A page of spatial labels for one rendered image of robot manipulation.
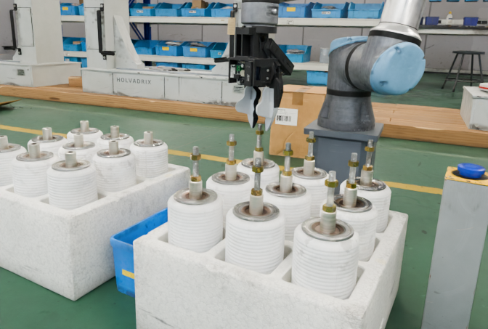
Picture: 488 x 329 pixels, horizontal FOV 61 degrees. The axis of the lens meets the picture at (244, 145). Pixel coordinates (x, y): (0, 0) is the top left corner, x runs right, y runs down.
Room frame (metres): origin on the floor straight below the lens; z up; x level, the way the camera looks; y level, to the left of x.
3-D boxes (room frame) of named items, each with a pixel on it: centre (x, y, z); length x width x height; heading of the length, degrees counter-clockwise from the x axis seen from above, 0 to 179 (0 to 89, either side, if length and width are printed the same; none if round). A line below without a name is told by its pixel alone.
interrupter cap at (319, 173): (0.82, -0.14, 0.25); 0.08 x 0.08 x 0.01
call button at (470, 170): (0.65, -0.37, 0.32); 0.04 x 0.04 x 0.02
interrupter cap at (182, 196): (0.67, 0.08, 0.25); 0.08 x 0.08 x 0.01
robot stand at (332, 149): (1.11, -0.27, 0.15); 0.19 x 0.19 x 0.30; 68
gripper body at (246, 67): (0.87, -0.02, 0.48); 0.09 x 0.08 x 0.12; 137
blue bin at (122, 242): (0.87, 0.15, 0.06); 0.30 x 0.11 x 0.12; 151
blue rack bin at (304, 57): (5.58, -0.61, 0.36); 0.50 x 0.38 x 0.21; 160
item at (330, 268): (0.56, -0.13, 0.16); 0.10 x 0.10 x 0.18
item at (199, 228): (0.67, 0.08, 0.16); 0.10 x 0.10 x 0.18
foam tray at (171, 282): (0.72, -0.08, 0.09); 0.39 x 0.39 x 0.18; 61
